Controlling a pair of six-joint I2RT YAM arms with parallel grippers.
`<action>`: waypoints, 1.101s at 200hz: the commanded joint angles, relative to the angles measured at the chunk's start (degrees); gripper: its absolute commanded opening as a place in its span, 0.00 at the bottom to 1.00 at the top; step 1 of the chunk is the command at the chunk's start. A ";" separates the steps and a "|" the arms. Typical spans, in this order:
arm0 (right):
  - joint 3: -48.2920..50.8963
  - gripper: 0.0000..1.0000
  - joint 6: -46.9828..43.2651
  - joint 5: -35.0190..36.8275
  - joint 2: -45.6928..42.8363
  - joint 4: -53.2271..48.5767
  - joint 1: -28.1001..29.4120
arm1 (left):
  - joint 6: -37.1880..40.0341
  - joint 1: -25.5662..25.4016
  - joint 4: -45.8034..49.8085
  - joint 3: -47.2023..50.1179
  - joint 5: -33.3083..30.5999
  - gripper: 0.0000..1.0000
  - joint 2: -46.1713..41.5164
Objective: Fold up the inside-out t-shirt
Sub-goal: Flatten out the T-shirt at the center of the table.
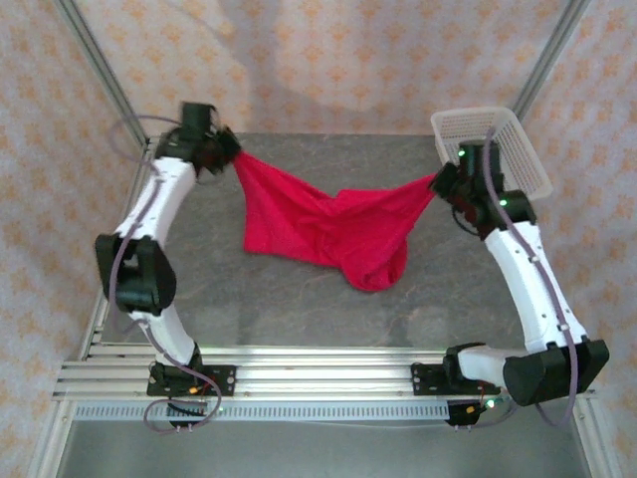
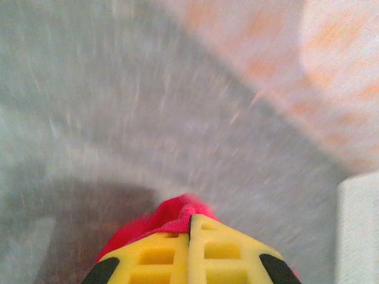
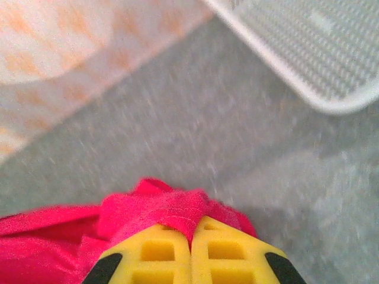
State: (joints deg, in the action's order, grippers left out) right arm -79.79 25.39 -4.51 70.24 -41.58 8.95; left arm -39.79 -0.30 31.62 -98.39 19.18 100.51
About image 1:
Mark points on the black controller box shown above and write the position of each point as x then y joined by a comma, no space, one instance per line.
186,413
460,413

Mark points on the red t-shirt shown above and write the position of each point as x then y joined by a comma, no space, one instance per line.
298,214

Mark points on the white perforated plastic basket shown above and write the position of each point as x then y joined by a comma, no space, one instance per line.
517,144

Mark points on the aluminium table side rail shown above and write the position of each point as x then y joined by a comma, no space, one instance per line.
594,438
94,333

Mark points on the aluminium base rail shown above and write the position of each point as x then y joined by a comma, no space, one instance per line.
323,373

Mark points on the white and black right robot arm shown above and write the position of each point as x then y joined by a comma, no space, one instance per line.
527,279

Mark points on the aluminium frame post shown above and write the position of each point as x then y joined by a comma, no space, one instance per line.
551,50
107,74

